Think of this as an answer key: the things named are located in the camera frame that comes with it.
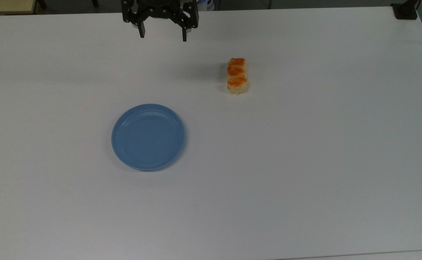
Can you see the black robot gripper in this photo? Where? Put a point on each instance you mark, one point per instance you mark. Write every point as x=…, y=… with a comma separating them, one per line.
x=160, y=10

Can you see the orange glazed bread loaf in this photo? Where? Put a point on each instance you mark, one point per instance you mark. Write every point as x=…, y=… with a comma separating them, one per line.
x=237, y=76

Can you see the blue round plastic plate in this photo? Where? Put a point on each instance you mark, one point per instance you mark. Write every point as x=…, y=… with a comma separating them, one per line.
x=148, y=137

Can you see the wooden furniture with black frame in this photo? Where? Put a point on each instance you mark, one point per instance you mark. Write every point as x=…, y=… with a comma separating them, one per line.
x=7, y=6

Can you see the black table clamp mount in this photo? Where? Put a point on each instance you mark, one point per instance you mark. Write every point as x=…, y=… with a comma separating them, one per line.
x=405, y=11

